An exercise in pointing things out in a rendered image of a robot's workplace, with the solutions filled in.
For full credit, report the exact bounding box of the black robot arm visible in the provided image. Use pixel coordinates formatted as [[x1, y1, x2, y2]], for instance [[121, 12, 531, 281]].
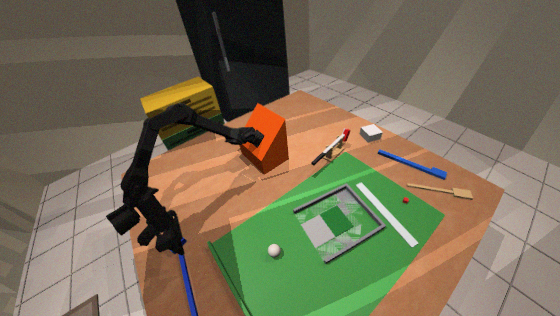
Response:
[[106, 103, 264, 246]]

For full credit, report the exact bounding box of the white flat bar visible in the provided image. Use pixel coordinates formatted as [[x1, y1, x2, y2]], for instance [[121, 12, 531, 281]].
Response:
[[356, 182, 419, 247]]

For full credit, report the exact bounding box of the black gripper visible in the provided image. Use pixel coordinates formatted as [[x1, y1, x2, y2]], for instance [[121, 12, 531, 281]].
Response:
[[145, 206, 184, 255]]

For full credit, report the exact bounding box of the white golf ball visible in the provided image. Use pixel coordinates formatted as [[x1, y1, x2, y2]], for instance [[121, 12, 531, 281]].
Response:
[[268, 244, 281, 257]]

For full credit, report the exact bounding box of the white cube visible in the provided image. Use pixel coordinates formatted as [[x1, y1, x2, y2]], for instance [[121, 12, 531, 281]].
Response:
[[359, 124, 382, 142]]

